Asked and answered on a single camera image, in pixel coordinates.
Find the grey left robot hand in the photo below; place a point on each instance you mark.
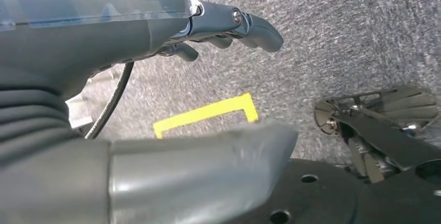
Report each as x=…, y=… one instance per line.
x=86, y=26

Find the black robot foot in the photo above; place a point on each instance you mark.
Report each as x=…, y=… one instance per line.
x=396, y=102

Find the yellow floor tape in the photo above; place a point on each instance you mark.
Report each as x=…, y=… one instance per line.
x=206, y=112

